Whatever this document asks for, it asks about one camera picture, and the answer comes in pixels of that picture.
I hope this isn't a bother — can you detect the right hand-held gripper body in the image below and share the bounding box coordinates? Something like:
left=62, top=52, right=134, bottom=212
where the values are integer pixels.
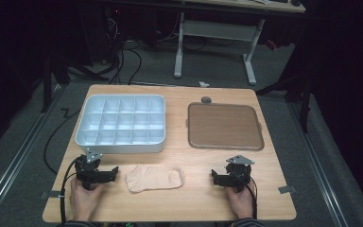
left=220, top=154, right=255, bottom=194

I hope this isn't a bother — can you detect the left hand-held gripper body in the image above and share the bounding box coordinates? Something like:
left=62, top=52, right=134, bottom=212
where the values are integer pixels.
left=74, top=148, right=109, bottom=191

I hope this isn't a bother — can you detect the peach sock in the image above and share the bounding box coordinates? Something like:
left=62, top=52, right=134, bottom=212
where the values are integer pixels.
left=125, top=164, right=186, bottom=194

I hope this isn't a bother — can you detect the white compartment box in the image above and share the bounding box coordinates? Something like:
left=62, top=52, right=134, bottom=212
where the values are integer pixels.
left=75, top=94, right=167, bottom=155

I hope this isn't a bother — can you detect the person's right hand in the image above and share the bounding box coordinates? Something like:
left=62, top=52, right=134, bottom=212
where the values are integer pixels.
left=226, top=178, right=256, bottom=220

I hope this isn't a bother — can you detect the person's left hand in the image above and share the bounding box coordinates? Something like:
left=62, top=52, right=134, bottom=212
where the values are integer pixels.
left=69, top=177, right=106, bottom=222

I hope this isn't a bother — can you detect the grey tape strip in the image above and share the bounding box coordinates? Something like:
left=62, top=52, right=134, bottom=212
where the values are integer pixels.
left=40, top=189, right=64, bottom=201
left=277, top=184, right=297, bottom=195

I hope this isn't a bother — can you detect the brown tray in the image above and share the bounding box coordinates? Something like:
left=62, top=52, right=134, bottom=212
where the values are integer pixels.
left=186, top=101, right=266, bottom=151

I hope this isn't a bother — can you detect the black metal stand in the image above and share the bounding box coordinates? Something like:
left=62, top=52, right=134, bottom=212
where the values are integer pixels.
left=254, top=71, right=317, bottom=134
left=40, top=52, right=110, bottom=114

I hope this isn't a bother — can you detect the small red object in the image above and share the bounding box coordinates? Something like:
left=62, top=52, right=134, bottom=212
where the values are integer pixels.
left=265, top=39, right=279, bottom=51

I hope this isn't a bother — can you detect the desk with white legs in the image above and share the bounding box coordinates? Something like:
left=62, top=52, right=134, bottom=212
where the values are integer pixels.
left=168, top=0, right=307, bottom=86

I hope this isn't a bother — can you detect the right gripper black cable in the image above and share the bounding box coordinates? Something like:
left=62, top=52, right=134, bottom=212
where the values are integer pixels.
left=232, top=170, right=259, bottom=220

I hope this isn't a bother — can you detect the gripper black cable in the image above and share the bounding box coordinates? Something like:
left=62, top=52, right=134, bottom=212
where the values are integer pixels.
left=59, top=157, right=83, bottom=227
left=232, top=170, right=259, bottom=220

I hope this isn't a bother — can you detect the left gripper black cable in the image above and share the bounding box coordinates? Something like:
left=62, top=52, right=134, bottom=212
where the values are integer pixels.
left=59, top=157, right=83, bottom=227

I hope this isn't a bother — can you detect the black floor cable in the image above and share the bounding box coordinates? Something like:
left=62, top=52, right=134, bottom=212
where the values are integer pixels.
left=43, top=107, right=83, bottom=176

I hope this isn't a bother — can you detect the metal floor rail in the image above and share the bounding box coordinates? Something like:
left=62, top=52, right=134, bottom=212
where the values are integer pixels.
left=287, top=101, right=350, bottom=227
left=0, top=84, right=64, bottom=227

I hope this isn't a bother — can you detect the bundle of black cables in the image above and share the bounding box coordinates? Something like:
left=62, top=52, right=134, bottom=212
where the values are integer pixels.
left=105, top=12, right=144, bottom=86

